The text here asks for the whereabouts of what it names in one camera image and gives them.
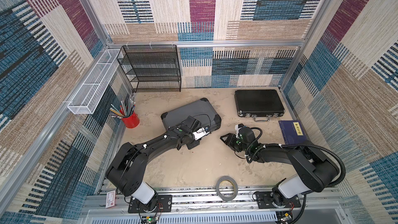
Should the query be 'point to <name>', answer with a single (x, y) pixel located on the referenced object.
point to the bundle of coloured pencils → (125, 111)
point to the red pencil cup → (132, 121)
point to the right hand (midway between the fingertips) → (223, 141)
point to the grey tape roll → (236, 189)
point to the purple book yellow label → (293, 132)
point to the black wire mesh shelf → (152, 67)
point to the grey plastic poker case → (201, 109)
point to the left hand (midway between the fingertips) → (195, 138)
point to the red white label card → (110, 199)
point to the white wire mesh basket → (87, 98)
